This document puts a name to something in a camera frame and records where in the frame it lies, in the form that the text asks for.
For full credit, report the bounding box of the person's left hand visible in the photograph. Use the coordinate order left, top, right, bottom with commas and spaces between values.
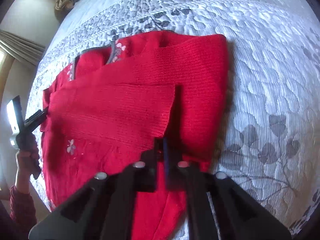
14, 142, 40, 194

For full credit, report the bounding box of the grey floral quilted bedspread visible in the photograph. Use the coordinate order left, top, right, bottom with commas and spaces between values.
25, 0, 320, 240

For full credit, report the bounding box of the crumpled brown cloth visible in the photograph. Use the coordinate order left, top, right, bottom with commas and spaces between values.
54, 0, 76, 12

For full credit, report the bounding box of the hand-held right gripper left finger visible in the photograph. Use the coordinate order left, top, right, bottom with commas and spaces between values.
29, 137, 163, 240

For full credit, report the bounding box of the person's left forearm red sleeve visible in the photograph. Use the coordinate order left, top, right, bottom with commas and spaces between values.
9, 185, 38, 232

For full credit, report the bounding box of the beige pleated curtain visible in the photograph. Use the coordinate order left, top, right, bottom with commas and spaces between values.
0, 29, 45, 67

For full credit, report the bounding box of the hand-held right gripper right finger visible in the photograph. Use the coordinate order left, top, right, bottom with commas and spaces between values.
163, 138, 292, 240

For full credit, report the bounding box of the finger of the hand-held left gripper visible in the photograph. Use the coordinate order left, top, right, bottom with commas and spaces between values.
24, 107, 50, 131

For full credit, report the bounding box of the red knit sweater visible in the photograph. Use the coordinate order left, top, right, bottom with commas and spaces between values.
40, 30, 232, 240

